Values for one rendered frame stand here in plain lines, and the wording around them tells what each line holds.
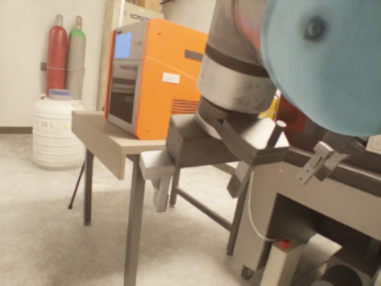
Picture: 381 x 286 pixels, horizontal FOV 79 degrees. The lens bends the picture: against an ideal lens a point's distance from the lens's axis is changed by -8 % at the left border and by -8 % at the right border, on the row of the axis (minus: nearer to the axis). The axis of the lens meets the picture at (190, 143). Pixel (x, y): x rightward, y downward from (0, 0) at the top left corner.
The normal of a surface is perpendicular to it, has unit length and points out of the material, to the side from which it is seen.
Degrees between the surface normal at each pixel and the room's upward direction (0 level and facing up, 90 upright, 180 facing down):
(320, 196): 90
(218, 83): 108
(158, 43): 90
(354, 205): 90
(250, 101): 115
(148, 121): 90
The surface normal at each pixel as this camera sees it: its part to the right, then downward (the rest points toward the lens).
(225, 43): -0.67, 0.34
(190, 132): 0.19, -0.77
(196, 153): 0.35, 0.63
